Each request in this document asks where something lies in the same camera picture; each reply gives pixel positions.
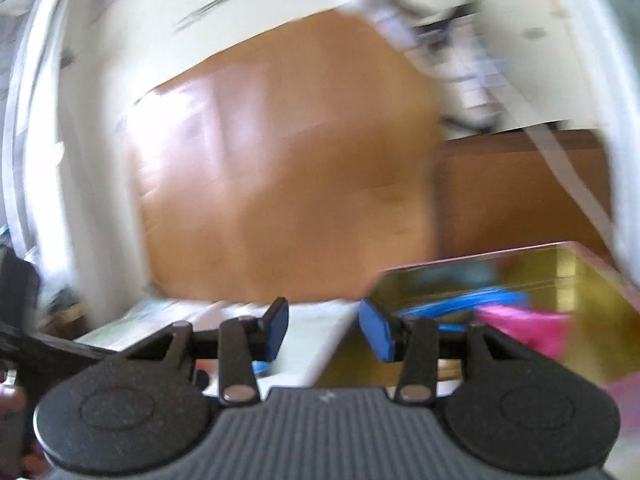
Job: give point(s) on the shiny pink purse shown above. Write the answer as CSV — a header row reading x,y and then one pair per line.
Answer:
x,y
525,327

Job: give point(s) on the pink box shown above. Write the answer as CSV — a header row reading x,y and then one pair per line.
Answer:
x,y
575,270

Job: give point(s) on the light green bed sheet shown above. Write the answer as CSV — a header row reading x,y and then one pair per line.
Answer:
x,y
310,340

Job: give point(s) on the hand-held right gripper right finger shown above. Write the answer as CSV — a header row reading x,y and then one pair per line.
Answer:
x,y
375,332

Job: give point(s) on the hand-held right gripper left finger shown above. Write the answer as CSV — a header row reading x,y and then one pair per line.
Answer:
x,y
277,327

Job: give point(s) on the person's left hand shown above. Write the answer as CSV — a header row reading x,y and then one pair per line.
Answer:
x,y
12,400

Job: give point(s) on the wooden headboard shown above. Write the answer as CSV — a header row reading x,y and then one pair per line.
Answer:
x,y
280,160

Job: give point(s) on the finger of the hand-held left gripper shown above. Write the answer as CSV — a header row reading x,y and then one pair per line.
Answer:
x,y
95,352

